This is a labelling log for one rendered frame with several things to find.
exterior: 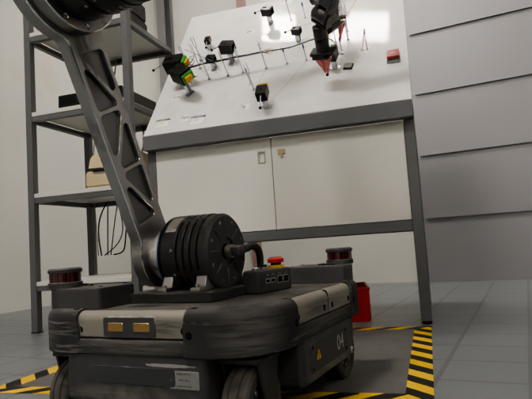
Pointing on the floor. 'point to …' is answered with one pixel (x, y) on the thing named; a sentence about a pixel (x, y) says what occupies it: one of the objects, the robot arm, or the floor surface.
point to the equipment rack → (119, 28)
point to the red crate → (362, 303)
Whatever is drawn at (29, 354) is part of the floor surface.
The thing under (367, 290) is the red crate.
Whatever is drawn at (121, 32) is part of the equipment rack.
